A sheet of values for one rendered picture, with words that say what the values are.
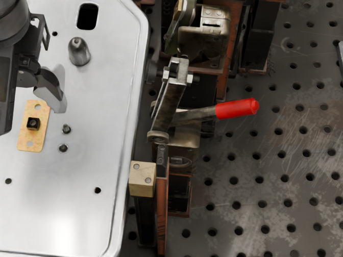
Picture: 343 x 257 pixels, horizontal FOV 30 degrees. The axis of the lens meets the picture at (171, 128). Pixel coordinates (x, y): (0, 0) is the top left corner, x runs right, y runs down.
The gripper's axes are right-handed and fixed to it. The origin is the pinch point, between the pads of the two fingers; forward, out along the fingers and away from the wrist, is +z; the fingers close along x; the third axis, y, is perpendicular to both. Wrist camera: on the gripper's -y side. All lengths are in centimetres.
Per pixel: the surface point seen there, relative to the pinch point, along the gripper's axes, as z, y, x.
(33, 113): 5.2, 2.0, 0.5
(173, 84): -15.4, -2.1, -21.0
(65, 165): 5.7, -5.6, -5.6
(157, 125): -3.3, -1.9, -18.8
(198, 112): -4.7, -0.2, -24.2
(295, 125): 36, 19, -44
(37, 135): 5.3, -1.6, -0.7
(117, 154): 5.8, -3.1, -12.9
